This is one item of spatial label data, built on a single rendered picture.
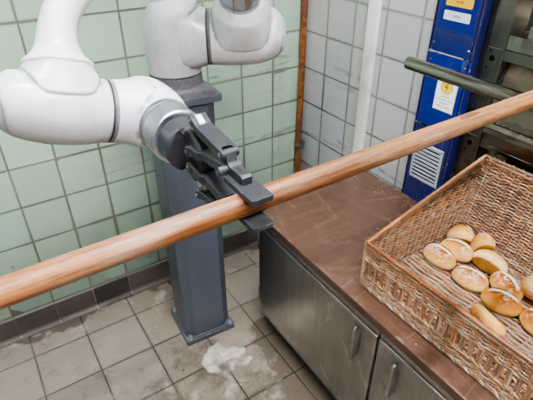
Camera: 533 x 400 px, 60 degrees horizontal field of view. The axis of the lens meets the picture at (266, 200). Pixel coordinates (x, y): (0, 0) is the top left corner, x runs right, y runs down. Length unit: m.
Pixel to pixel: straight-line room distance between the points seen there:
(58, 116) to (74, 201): 1.18
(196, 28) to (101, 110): 0.64
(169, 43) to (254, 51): 0.23
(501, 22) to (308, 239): 0.81
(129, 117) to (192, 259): 0.98
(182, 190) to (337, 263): 0.54
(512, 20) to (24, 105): 1.19
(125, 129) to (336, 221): 0.96
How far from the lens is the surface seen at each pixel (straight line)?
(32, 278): 0.50
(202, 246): 1.66
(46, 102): 0.73
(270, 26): 1.33
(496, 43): 1.49
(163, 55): 1.36
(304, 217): 1.58
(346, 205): 1.65
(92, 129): 0.75
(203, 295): 1.81
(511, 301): 1.34
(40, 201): 1.87
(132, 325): 2.07
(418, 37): 1.64
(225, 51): 1.34
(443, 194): 1.42
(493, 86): 1.05
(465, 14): 1.50
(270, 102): 2.08
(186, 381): 1.85
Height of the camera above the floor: 1.49
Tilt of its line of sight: 33 degrees down
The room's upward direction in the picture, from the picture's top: straight up
